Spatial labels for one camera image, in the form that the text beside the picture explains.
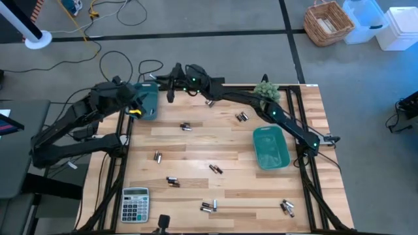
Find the white round-base stand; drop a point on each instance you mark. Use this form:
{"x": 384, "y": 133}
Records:
{"x": 38, "y": 41}

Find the light teal plastic bin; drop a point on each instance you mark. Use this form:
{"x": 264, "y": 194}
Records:
{"x": 271, "y": 150}

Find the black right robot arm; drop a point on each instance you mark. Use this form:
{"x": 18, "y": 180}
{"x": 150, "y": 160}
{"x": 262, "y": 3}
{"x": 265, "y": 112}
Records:
{"x": 294, "y": 127}

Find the black equipment box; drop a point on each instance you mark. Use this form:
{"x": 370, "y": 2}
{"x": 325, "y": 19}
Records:
{"x": 409, "y": 106}

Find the open dark laptop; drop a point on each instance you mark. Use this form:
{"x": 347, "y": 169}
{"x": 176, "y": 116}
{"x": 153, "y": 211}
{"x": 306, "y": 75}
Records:
{"x": 8, "y": 127}

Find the person's foot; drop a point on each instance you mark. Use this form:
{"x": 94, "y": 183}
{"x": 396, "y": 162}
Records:
{"x": 72, "y": 5}

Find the yellow tape tag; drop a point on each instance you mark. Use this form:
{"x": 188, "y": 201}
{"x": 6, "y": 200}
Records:
{"x": 135, "y": 112}

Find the orange black striped mat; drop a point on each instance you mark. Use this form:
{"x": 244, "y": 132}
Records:
{"x": 40, "y": 4}

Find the dark teal plastic bin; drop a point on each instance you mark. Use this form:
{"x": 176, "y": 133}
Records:
{"x": 153, "y": 94}

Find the grey desk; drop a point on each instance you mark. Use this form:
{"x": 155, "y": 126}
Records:
{"x": 23, "y": 163}

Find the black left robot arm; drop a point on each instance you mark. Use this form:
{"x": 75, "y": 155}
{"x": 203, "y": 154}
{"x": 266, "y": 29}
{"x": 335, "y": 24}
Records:
{"x": 65, "y": 150}

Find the black aluminium table frame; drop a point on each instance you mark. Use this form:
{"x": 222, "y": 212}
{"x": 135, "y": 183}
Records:
{"x": 309, "y": 196}

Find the white plastic lidded bin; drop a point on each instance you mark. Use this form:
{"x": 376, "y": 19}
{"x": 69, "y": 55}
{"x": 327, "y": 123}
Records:
{"x": 401, "y": 32}

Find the black power adapter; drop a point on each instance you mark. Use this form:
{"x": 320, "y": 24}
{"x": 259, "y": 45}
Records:
{"x": 83, "y": 133}

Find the grey desk calculator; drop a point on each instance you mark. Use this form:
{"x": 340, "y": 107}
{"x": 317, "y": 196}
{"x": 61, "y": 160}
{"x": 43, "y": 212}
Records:
{"x": 134, "y": 205}

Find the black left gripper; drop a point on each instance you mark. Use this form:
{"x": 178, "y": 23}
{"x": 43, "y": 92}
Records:
{"x": 125, "y": 93}

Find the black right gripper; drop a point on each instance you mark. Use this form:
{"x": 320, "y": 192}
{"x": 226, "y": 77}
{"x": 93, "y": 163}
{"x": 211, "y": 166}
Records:
{"x": 196, "y": 81}

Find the green potted artificial plant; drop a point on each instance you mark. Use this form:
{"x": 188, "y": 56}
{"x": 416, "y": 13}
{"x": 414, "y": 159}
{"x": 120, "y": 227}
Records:
{"x": 267, "y": 89}

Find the small black device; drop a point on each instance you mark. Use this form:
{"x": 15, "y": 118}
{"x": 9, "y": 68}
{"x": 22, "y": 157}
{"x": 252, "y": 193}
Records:
{"x": 164, "y": 221}

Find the wicker basket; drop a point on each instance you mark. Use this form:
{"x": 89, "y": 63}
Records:
{"x": 315, "y": 32}

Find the clear plastic container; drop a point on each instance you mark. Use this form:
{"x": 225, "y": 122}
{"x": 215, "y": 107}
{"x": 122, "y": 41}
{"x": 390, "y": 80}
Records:
{"x": 360, "y": 23}

